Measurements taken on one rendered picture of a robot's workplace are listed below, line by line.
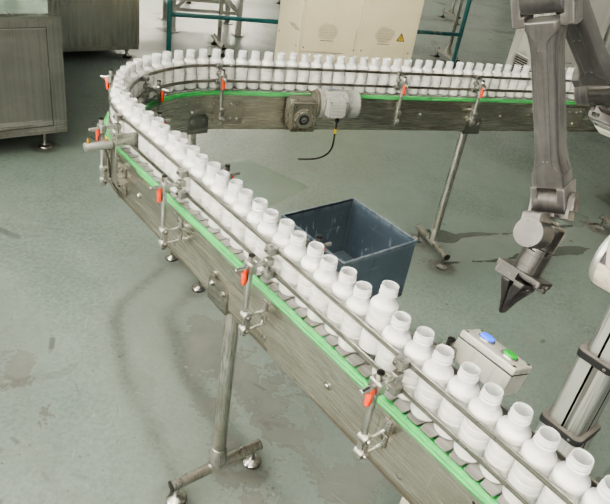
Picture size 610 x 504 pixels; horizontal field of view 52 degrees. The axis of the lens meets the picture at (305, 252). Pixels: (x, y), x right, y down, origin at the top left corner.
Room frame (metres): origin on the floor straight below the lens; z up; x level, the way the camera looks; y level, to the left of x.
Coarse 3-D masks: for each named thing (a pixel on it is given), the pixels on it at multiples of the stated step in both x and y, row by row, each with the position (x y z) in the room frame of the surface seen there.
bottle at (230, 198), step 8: (232, 184) 1.48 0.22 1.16; (240, 184) 1.48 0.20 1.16; (232, 192) 1.48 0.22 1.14; (224, 200) 1.48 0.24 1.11; (232, 200) 1.47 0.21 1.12; (224, 208) 1.47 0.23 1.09; (232, 208) 1.47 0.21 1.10; (224, 216) 1.47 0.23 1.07; (224, 224) 1.47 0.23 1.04; (224, 232) 1.47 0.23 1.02
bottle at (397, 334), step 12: (396, 312) 1.03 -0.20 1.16; (396, 324) 1.00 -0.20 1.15; (408, 324) 1.00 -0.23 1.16; (384, 336) 1.00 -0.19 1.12; (396, 336) 1.00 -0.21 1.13; (408, 336) 1.01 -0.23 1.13; (384, 348) 1.00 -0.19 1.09; (396, 348) 0.99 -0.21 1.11; (384, 360) 0.99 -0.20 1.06; (372, 372) 1.01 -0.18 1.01
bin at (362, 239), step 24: (288, 216) 1.77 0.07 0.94; (312, 216) 1.84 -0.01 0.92; (336, 216) 1.91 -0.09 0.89; (360, 216) 1.92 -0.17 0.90; (312, 240) 1.63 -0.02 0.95; (336, 240) 1.93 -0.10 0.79; (360, 240) 1.90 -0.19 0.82; (384, 240) 1.82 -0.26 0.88; (408, 240) 1.75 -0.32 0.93; (360, 264) 1.57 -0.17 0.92; (384, 264) 1.65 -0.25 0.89; (408, 264) 1.73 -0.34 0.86
